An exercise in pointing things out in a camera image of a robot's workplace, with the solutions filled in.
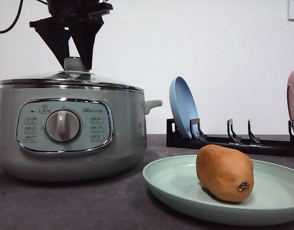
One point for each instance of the glass steamer lid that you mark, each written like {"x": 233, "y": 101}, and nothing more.
{"x": 73, "y": 76}

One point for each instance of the black plate rack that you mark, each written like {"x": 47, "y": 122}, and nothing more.
{"x": 198, "y": 139}

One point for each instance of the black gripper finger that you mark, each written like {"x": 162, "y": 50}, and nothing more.
{"x": 83, "y": 36}
{"x": 56, "y": 35}

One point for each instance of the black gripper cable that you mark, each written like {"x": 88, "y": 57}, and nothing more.
{"x": 14, "y": 20}

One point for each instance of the brown potato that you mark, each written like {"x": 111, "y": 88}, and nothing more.
{"x": 226, "y": 173}

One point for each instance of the green plate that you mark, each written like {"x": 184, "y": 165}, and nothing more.
{"x": 174, "y": 182}

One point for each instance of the green electric steamer pot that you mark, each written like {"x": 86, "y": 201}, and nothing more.
{"x": 72, "y": 133}

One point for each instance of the blue plate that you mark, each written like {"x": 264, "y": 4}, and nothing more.
{"x": 183, "y": 104}

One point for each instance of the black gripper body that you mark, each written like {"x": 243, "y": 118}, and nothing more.
{"x": 78, "y": 12}

